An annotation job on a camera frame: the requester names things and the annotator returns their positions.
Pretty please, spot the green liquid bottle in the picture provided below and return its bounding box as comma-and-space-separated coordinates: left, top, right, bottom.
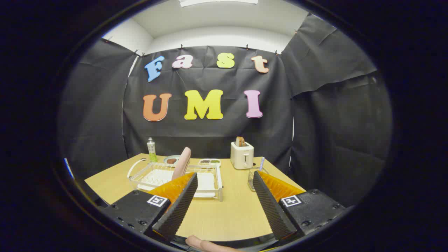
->
147, 137, 158, 163

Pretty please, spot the white toaster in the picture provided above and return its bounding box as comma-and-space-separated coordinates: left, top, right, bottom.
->
230, 141, 254, 170

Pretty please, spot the white wire dish rack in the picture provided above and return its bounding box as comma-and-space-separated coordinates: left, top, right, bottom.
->
127, 158, 224, 202

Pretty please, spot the ceiling light panel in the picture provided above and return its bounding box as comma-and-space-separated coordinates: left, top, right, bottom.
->
178, 0, 259, 7

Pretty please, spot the pink plate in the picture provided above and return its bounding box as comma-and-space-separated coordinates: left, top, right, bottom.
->
171, 147, 192, 181

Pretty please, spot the small wire basket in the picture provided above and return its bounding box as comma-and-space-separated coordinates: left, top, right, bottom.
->
247, 167, 270, 192

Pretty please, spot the white ribbed drain tray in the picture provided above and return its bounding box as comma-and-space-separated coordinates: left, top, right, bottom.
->
138, 170, 217, 198

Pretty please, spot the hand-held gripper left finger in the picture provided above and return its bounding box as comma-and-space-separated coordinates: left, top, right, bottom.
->
101, 171, 198, 243

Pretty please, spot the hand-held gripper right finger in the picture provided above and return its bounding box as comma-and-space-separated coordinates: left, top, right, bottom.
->
252, 170, 347, 240

